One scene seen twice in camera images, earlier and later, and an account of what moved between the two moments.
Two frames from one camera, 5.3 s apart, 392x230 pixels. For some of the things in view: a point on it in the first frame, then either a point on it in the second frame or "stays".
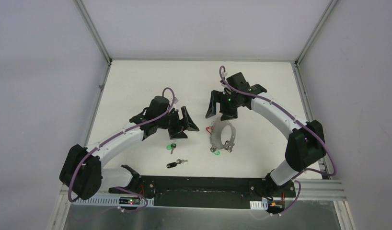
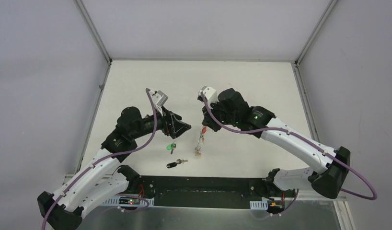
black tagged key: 174,164 stays
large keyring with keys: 216,141 → 198,150
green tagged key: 171,146 stays
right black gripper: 219,97 → 208,121
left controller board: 129,200 stays
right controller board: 275,206 stays
